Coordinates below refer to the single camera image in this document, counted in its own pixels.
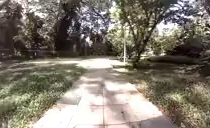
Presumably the pale thin pole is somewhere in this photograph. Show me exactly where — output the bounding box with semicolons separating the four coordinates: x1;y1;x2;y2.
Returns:
122;26;127;64

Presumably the wood of trees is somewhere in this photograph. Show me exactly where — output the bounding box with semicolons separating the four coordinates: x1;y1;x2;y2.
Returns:
0;0;210;63

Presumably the grass lawn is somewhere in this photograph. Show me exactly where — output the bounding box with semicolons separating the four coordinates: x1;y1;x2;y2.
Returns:
111;59;210;128
0;59;89;128

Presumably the pale concrete slab path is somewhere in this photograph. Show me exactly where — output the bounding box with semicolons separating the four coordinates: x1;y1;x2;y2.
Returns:
31;58;177;128

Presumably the leaning tree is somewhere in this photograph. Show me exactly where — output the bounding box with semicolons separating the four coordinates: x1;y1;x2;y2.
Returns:
114;0;181;69

